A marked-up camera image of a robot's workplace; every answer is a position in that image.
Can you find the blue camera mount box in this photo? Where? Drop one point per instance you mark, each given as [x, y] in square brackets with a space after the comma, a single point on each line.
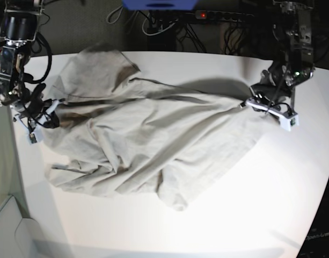
[159, 4]

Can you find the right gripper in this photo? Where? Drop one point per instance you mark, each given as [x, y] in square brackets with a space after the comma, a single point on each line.
[37, 113]

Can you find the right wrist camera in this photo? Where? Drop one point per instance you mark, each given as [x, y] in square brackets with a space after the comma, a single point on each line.
[35, 137]

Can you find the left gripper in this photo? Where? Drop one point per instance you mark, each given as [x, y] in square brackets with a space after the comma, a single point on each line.
[260, 103]

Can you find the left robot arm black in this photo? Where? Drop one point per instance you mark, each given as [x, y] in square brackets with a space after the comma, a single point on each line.
[279, 31]

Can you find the grey t-shirt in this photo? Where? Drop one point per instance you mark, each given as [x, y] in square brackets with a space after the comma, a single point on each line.
[127, 135]

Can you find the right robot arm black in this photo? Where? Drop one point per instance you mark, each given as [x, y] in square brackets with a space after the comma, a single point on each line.
[19, 30]

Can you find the black power strip red light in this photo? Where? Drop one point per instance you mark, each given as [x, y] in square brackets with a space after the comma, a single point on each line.
[221, 16]

